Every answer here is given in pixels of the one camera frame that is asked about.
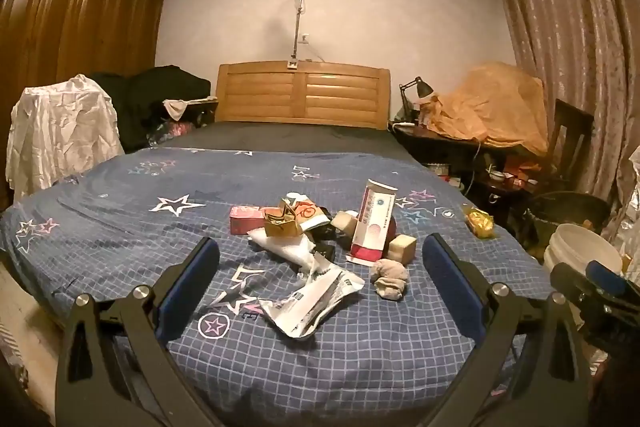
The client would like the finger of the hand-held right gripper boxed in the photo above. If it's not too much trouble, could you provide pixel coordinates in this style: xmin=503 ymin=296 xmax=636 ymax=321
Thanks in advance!
xmin=586 ymin=260 xmax=640 ymax=305
xmin=550 ymin=263 xmax=640 ymax=354

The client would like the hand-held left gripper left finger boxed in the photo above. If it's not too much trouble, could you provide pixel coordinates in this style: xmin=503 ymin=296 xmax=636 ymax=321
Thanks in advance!
xmin=54 ymin=236 xmax=221 ymax=427

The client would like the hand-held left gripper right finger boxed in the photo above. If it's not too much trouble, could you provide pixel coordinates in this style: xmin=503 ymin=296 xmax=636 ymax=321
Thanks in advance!
xmin=421 ymin=233 xmax=593 ymax=427

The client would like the white plastic bucket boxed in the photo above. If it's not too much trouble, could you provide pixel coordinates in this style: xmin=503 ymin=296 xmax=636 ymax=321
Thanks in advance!
xmin=541 ymin=223 xmax=625 ymax=333

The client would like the tall red and white box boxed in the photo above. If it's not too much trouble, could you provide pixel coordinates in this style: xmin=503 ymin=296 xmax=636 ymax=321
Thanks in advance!
xmin=347 ymin=179 xmax=398 ymax=266

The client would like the gold box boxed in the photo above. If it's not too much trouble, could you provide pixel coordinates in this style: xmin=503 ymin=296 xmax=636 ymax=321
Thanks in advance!
xmin=263 ymin=202 xmax=306 ymax=239

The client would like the white wrapper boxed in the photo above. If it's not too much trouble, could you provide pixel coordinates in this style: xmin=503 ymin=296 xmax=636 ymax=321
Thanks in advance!
xmin=260 ymin=252 xmax=366 ymax=338

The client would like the small black box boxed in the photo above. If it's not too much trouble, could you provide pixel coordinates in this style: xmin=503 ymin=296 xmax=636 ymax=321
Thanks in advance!
xmin=305 ymin=229 xmax=342 ymax=261

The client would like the white packet with orange print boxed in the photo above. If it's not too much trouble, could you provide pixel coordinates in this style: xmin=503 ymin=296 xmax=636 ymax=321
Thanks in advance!
xmin=285 ymin=192 xmax=331 ymax=232

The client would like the tan wooden cube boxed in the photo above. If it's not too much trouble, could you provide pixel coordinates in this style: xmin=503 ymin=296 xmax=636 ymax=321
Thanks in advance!
xmin=390 ymin=234 xmax=418 ymax=266

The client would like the grey sock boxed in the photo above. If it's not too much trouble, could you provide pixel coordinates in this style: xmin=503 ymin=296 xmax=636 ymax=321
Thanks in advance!
xmin=370 ymin=258 xmax=410 ymax=300

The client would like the yellow snack packet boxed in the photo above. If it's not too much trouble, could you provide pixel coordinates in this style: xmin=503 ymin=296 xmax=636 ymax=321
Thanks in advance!
xmin=465 ymin=205 xmax=496 ymax=239

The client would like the silver plastic sheet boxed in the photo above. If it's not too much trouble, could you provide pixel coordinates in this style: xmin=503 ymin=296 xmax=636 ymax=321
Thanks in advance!
xmin=600 ymin=152 xmax=640 ymax=280

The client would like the blue star printed blanket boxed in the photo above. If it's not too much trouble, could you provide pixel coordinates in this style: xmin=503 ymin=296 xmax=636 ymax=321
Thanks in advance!
xmin=0 ymin=147 xmax=553 ymax=427

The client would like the pink box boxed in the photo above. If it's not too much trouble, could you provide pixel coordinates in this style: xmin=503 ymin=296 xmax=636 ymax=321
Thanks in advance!
xmin=230 ymin=205 xmax=273 ymax=235

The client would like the pile of red boxes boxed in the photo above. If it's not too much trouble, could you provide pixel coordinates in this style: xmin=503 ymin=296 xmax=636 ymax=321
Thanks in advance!
xmin=504 ymin=156 xmax=547 ymax=188

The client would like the beige sponge block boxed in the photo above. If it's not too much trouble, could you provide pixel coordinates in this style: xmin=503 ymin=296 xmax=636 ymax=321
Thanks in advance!
xmin=334 ymin=210 xmax=361 ymax=241

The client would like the dark wooden desk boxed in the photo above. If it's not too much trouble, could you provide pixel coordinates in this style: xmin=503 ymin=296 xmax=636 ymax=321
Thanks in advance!
xmin=389 ymin=121 xmax=551 ymax=208

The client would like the dark wooden chair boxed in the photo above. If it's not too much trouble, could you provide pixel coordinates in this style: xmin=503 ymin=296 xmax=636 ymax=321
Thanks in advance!
xmin=547 ymin=99 xmax=596 ymax=194

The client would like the small beige cloth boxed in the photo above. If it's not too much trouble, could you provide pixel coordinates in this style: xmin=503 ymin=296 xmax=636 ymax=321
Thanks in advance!
xmin=165 ymin=99 xmax=192 ymax=120

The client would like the orange cover cloth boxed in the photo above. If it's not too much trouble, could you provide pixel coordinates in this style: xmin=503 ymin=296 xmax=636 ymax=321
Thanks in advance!
xmin=422 ymin=62 xmax=550 ymax=156

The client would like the dark grey bed sheet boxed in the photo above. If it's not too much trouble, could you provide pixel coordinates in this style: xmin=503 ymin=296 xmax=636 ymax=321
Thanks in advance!
xmin=165 ymin=121 xmax=426 ymax=168

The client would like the black desk lamp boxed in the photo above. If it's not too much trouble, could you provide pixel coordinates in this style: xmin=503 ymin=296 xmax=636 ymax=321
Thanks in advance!
xmin=398 ymin=77 xmax=434 ymax=124

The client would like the white crumpled cloth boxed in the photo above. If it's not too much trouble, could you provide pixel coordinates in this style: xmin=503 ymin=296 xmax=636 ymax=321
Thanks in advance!
xmin=6 ymin=75 xmax=125 ymax=198

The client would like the black clothes pile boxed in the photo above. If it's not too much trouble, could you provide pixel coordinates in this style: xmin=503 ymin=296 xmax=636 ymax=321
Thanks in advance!
xmin=87 ymin=66 xmax=212 ymax=152

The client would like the wooden bed headboard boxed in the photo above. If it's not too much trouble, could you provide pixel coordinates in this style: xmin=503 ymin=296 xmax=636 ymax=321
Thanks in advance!
xmin=216 ymin=61 xmax=392 ymax=130

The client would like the patterned beige curtain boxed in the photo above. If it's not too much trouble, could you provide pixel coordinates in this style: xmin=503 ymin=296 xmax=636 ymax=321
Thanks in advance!
xmin=490 ymin=0 xmax=640 ymax=208

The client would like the gooseneck phone holder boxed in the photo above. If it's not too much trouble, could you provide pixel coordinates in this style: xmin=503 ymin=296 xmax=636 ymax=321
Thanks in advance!
xmin=286 ymin=0 xmax=309 ymax=72

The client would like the brown wooden wardrobe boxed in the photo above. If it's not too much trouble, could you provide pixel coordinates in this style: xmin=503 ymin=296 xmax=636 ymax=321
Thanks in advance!
xmin=0 ymin=0 xmax=172 ymax=208

